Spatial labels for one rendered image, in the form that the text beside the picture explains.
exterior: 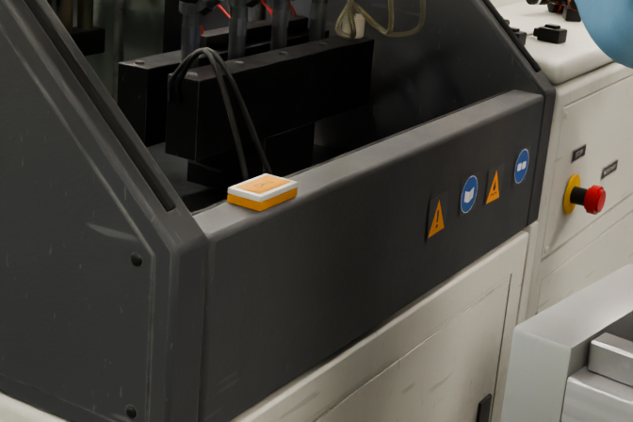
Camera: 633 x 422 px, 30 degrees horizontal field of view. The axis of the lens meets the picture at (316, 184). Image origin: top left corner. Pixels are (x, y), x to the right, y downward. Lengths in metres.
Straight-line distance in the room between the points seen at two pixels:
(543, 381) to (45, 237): 0.39
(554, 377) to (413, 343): 0.57
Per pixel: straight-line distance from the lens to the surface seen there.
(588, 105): 1.49
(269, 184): 0.88
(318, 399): 1.01
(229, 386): 0.88
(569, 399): 0.60
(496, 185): 1.25
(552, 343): 0.59
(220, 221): 0.83
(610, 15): 0.46
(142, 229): 0.79
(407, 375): 1.17
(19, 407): 0.93
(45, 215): 0.84
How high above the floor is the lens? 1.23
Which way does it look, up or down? 18 degrees down
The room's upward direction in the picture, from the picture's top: 5 degrees clockwise
